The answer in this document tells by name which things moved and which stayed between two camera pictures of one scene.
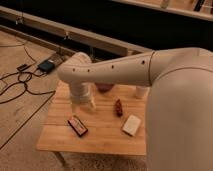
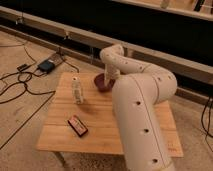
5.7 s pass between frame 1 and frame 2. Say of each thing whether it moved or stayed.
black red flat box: stayed
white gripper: moved
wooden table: stayed
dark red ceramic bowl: stayed
